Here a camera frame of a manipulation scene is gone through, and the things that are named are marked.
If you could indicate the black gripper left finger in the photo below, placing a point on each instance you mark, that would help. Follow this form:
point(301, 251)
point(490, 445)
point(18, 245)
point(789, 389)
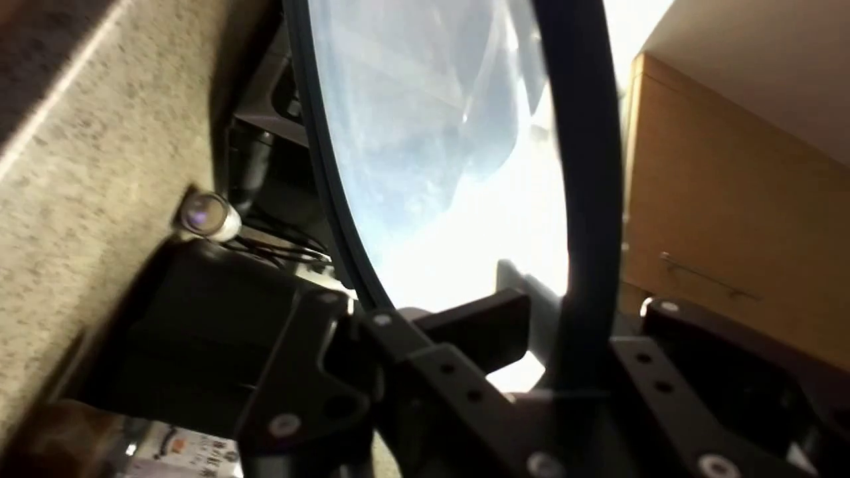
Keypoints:
point(425, 389)

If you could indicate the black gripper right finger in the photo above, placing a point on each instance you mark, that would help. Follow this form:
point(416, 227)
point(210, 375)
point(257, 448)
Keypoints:
point(733, 407)

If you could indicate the glass lid with blue rim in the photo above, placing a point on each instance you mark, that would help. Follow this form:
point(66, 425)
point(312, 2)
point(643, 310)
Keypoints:
point(441, 134)

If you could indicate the wooden upper cabinet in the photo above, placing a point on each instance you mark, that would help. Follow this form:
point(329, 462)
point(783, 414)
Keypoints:
point(733, 195)

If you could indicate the clear plastic water bottle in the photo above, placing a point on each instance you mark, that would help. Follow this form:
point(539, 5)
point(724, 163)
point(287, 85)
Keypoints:
point(176, 451)

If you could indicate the small white capped object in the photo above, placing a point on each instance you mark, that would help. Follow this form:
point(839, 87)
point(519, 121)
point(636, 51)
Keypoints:
point(208, 215)

